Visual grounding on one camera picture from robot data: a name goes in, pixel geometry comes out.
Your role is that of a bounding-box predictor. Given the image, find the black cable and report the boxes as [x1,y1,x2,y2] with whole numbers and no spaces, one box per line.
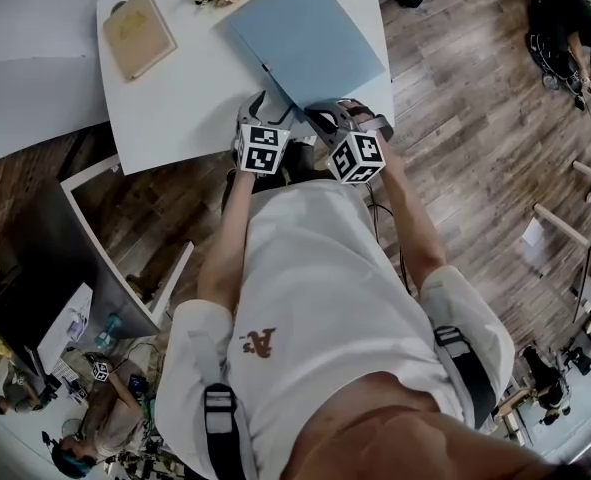
[367,182,417,295]

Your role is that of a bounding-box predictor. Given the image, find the light blue laptop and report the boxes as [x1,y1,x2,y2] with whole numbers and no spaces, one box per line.
[214,0,387,112]

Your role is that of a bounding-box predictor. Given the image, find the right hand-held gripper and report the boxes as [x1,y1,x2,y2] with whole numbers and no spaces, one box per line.
[303,99,395,187]

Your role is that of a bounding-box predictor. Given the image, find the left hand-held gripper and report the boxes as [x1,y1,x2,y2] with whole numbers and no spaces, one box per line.
[232,90,296,175]

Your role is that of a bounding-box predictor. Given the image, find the grey black shoulder strap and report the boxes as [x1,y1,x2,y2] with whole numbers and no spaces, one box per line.
[203,382,251,480]
[433,325,496,429]

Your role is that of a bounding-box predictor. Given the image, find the person's left forearm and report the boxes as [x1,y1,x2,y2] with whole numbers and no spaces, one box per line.
[196,170,257,319]

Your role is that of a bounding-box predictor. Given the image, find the black bag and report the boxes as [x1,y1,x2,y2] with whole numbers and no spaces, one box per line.
[524,32,584,92]

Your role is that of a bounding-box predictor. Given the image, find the person's right hand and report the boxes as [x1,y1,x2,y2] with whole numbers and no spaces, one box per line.
[343,98,376,132]

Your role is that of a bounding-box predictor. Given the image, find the tan notebook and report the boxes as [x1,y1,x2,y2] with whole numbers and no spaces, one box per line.
[102,0,178,83]

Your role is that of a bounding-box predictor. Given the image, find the white paper sheet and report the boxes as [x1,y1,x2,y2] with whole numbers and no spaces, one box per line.
[522,217,544,249]

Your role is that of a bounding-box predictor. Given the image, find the dark grey side table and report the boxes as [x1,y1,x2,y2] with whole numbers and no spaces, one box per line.
[34,155,196,339]

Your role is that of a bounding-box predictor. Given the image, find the white table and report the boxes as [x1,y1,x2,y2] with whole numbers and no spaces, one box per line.
[96,0,395,177]

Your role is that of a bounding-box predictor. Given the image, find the person's right forearm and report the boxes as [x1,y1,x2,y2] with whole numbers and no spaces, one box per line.
[374,140,449,294]

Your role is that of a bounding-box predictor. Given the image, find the person's white shirt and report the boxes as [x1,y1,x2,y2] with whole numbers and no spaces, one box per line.
[154,180,516,480]

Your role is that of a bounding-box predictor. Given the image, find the person's neck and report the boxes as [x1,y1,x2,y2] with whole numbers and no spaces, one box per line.
[284,375,576,480]

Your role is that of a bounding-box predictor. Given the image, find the teal glass object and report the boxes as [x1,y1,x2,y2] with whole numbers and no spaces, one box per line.
[94,312,124,354]

